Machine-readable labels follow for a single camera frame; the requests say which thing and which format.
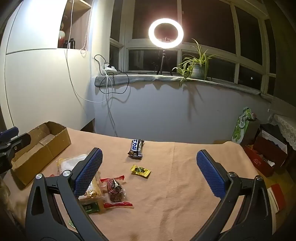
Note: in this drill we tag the green tissue box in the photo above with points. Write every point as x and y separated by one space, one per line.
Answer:
241 128

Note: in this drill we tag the white cabinet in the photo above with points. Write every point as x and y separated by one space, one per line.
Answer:
41 88

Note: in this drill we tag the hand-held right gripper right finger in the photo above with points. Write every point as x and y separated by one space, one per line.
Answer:
211 175

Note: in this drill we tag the white lace cloth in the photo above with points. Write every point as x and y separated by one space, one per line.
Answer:
286 129

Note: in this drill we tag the clear white snack packet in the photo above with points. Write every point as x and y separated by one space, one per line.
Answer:
69 163

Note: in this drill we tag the small green wrapper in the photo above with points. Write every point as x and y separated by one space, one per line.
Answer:
72 224

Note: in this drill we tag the brown cardboard box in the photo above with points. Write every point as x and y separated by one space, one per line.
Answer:
46 148

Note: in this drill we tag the red and white vase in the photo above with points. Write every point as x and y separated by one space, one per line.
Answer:
61 37

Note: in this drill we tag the white papers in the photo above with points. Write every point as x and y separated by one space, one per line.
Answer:
274 201

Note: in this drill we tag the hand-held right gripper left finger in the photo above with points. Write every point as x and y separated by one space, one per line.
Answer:
89 172

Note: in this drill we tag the grey stone window sill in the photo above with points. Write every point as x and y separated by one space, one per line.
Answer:
143 78

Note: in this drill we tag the dark bottles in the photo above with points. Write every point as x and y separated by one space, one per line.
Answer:
70 43

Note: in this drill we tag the white power strip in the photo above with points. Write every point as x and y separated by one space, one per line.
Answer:
108 68

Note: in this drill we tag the spider plant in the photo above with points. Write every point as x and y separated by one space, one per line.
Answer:
198 58

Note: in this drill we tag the black tripod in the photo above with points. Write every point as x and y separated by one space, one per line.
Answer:
164 62

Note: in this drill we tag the red cardboard box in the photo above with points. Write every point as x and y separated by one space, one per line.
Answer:
263 162

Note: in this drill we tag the dark chocolate bar blue label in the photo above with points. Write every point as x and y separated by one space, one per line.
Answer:
136 149

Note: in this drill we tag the grey plant pot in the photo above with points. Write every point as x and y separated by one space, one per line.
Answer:
198 71

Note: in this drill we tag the red-edged clear dark snack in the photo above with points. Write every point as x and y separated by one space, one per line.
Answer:
115 191

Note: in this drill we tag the peach tablecloth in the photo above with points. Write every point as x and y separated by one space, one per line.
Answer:
175 199

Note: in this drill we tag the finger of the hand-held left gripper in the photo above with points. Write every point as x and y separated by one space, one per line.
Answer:
9 133
22 142

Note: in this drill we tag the green snack packet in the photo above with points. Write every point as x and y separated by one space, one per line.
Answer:
91 207

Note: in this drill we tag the yellow wrapped candy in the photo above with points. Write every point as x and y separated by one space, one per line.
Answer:
140 170

